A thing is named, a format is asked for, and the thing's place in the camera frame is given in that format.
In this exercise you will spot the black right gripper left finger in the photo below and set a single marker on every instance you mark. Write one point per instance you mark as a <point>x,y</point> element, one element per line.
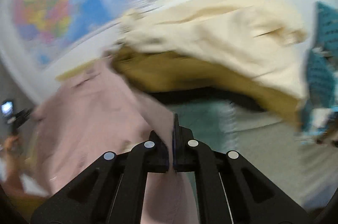
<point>110,190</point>

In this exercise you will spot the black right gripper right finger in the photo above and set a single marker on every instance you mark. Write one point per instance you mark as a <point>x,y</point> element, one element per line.
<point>229,188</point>

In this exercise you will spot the pink jacket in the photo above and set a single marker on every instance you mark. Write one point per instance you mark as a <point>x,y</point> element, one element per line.
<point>94,113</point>

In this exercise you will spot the light green bedsheet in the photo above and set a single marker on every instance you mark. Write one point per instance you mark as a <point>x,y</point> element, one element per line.
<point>304,171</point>

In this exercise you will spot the teal plastic basket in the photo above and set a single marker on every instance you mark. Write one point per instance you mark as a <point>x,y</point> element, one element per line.
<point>319,114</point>

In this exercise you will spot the cream and mustard garment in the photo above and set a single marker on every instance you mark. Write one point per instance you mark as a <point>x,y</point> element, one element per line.
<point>242,46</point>

